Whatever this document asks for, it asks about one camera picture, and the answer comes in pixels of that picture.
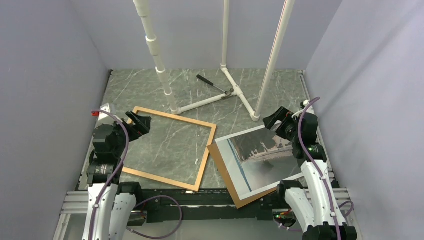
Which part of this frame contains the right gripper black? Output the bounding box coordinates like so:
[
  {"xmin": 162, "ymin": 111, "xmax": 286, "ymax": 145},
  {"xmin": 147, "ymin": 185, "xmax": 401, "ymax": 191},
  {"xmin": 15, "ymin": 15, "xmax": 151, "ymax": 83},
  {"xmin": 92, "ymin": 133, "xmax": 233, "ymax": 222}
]
[{"xmin": 263, "ymin": 106, "xmax": 301, "ymax": 143}]

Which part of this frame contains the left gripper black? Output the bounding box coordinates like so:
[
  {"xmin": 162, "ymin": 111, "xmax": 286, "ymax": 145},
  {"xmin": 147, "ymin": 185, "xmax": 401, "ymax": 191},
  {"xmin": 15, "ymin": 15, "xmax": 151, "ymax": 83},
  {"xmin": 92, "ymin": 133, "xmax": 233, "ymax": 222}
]
[{"xmin": 109, "ymin": 110, "xmax": 151, "ymax": 157}]

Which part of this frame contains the wooden picture frame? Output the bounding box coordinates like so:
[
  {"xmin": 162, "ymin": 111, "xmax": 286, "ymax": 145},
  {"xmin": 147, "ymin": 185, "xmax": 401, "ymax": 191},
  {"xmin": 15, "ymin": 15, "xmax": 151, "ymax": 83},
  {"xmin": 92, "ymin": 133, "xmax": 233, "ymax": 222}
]
[{"xmin": 121, "ymin": 106, "xmax": 217, "ymax": 191}]

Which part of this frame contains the glossy landscape photo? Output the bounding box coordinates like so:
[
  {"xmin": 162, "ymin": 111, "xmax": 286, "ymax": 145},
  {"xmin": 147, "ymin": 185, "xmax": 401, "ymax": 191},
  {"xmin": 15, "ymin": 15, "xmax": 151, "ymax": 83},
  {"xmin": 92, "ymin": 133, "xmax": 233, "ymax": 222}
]
[{"xmin": 214, "ymin": 126, "xmax": 304, "ymax": 200}]

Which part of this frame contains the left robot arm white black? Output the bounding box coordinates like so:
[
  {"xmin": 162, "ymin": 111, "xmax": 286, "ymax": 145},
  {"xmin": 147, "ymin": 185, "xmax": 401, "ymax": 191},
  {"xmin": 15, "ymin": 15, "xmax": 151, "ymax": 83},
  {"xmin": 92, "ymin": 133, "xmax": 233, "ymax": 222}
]
[{"xmin": 82, "ymin": 110, "xmax": 152, "ymax": 240}]

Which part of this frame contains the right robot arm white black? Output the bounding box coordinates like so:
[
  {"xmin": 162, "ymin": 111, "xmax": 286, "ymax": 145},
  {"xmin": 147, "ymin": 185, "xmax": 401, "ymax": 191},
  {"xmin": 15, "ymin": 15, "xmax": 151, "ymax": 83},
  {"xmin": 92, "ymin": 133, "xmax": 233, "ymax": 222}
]
[{"xmin": 263, "ymin": 107, "xmax": 358, "ymax": 240}]

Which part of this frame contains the white PVC pipe stand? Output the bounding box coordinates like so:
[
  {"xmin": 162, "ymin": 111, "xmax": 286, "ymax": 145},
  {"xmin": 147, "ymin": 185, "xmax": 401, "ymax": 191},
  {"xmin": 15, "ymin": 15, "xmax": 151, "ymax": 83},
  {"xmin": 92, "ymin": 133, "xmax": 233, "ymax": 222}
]
[{"xmin": 133, "ymin": 0, "xmax": 295, "ymax": 122}]

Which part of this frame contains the brown backing board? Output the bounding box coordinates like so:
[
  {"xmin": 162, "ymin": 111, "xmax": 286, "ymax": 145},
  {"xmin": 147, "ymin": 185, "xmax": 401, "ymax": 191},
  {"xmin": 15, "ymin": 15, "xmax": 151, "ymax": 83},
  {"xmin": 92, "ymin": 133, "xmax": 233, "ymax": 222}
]
[{"xmin": 207, "ymin": 143, "xmax": 278, "ymax": 209}]

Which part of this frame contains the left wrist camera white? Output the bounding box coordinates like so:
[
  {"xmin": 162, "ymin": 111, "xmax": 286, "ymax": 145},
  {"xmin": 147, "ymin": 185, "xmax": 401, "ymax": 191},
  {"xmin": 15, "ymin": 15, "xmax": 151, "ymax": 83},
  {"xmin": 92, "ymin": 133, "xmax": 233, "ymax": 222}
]
[{"xmin": 91, "ymin": 103, "xmax": 116, "ymax": 119}]

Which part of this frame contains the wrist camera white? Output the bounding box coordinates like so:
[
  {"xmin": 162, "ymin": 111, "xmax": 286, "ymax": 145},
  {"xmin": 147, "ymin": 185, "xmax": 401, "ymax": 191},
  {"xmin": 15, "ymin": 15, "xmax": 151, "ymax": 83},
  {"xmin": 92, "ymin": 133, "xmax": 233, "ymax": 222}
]
[
  {"xmin": 291, "ymin": 100, "xmax": 310, "ymax": 119},
  {"xmin": 91, "ymin": 103, "xmax": 116, "ymax": 119}
]

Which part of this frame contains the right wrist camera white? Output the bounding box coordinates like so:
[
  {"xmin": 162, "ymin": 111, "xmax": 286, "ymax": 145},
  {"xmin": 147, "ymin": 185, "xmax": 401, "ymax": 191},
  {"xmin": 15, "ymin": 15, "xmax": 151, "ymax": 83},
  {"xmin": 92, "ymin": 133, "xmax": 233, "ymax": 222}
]
[{"xmin": 291, "ymin": 100, "xmax": 310, "ymax": 119}]

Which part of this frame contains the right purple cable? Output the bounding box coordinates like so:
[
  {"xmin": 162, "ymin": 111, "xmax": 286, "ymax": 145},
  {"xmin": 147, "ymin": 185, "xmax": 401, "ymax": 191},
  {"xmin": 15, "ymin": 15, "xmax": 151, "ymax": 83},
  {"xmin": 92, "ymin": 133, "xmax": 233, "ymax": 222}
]
[{"xmin": 273, "ymin": 96, "xmax": 355, "ymax": 240}]

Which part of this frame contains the black handled hammer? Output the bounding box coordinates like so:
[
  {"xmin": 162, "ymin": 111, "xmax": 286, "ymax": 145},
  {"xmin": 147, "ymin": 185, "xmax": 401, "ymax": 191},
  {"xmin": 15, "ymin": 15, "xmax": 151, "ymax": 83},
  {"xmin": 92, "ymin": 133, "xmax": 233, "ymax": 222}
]
[{"xmin": 196, "ymin": 74, "xmax": 235, "ymax": 99}]

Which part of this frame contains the aluminium extrusion rail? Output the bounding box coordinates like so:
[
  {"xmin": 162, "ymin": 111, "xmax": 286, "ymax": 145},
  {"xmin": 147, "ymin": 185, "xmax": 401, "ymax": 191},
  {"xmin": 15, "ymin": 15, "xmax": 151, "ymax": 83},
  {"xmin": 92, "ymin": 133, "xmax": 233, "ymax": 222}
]
[{"xmin": 55, "ymin": 188, "xmax": 363, "ymax": 240}]

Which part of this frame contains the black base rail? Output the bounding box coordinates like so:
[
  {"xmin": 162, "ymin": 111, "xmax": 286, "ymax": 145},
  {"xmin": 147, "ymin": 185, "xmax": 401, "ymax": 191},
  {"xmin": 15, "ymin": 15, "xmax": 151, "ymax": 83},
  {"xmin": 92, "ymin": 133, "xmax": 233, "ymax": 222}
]
[{"xmin": 128, "ymin": 188, "xmax": 289, "ymax": 227}]

